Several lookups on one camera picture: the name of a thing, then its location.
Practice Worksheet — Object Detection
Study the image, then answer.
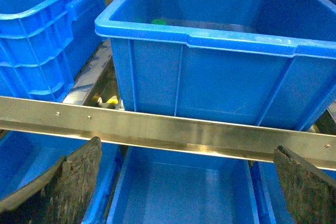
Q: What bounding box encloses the green push button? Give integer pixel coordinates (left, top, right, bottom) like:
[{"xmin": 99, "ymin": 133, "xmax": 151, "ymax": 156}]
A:
[{"xmin": 151, "ymin": 18, "xmax": 167, "ymax": 25}]

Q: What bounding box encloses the lower blue bin right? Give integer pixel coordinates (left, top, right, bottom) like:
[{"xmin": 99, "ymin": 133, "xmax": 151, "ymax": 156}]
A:
[{"xmin": 251, "ymin": 162, "xmax": 335, "ymax": 223}]

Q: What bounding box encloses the ribbed blue bin left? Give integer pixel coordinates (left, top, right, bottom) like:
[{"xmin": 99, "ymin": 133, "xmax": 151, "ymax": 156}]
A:
[{"xmin": 1, "ymin": 0, "xmax": 106, "ymax": 102}]

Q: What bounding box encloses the steel shelf front rail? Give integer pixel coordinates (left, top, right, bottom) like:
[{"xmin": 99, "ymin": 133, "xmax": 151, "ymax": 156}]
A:
[{"xmin": 1, "ymin": 97, "xmax": 335, "ymax": 170}]

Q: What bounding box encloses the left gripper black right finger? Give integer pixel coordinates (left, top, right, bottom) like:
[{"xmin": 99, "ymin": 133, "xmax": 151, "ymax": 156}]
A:
[{"xmin": 274, "ymin": 145, "xmax": 335, "ymax": 223}]

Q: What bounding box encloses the ribbed blue bin at right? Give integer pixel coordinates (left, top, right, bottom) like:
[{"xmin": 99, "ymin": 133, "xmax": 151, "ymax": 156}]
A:
[{"xmin": 95, "ymin": 0, "xmax": 335, "ymax": 131}]

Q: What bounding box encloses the yellow object under shelf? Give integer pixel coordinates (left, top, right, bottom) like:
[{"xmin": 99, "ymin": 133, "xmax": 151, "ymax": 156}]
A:
[{"xmin": 92, "ymin": 94, "xmax": 119, "ymax": 109}]

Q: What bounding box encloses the lower blue bin centre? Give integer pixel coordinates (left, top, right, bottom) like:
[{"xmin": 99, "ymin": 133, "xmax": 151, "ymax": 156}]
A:
[{"xmin": 107, "ymin": 147, "xmax": 259, "ymax": 223}]

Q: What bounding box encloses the ribbed blue bin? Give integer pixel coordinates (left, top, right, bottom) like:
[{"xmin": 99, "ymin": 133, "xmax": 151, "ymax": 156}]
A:
[
  {"xmin": 95, "ymin": 0, "xmax": 335, "ymax": 131},
  {"xmin": 1, "ymin": 0, "xmax": 106, "ymax": 102}
]

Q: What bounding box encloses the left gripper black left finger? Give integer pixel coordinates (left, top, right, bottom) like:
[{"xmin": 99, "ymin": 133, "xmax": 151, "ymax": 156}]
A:
[{"xmin": 1, "ymin": 136, "xmax": 102, "ymax": 223}]

